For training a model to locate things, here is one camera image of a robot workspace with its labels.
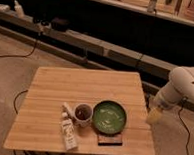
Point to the yellow tipped pusher tool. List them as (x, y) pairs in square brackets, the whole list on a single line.
[(154, 115)]

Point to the green ceramic bowl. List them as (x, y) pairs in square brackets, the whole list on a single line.
[(109, 117)]

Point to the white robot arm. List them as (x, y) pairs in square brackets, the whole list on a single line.
[(179, 85)]

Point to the white ceramic mug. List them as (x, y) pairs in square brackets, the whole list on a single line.
[(83, 114)]

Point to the small dark wooden box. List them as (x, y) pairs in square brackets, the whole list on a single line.
[(106, 140)]

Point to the white tube with label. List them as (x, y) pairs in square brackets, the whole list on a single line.
[(68, 127)]

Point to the wooden table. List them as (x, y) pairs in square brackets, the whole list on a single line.
[(37, 126)]

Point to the black device on ledge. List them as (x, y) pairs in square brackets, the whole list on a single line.
[(60, 24)]

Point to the white spray bottle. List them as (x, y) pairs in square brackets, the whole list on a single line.
[(18, 9)]

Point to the long grey ledge rail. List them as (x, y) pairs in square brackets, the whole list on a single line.
[(143, 62)]

